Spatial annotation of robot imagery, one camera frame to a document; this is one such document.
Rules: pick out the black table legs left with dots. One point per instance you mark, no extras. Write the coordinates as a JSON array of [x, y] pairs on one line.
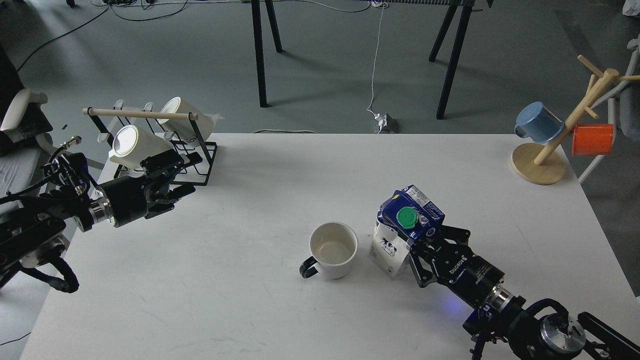
[[259, 51]]

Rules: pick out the white mug with black handle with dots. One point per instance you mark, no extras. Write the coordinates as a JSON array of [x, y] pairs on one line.
[[333, 247]]

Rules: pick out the grey office chair left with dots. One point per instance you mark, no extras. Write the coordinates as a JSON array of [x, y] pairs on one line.
[[25, 142]]

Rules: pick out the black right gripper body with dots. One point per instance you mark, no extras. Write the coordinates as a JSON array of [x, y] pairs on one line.
[[466, 274]]

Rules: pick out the blue mug on tree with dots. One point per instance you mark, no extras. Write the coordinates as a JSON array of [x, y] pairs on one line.
[[537, 122]]

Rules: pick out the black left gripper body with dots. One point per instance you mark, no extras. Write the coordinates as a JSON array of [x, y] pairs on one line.
[[122, 200]]

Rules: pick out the black table legs right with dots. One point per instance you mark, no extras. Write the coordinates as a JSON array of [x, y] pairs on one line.
[[466, 7]]

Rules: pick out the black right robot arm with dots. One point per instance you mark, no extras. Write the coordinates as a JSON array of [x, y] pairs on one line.
[[542, 331]]

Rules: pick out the blue white milk carton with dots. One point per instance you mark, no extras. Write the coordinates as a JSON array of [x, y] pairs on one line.
[[402, 219]]

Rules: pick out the wooden mug tree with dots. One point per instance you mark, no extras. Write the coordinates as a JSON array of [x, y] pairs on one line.
[[540, 163]]

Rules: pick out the orange mug on tree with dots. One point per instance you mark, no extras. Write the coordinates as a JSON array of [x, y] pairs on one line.
[[591, 140]]

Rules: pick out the grey power strip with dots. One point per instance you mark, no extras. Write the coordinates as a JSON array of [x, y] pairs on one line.
[[385, 123]]

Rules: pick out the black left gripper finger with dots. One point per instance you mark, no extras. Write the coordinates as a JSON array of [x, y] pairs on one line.
[[162, 169], [163, 200]]

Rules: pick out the white mug front on rack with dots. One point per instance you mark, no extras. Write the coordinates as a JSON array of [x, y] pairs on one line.
[[132, 145]]

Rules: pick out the black table legs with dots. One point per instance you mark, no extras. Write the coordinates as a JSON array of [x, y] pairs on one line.
[[259, 51], [466, 7]]

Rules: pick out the black wire mug rack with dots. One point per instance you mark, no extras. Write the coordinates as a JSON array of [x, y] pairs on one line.
[[186, 131]]

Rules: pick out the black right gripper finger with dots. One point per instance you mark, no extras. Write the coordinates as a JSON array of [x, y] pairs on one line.
[[453, 239], [422, 254]]

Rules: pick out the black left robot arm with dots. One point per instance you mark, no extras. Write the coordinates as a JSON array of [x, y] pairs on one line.
[[38, 196]]

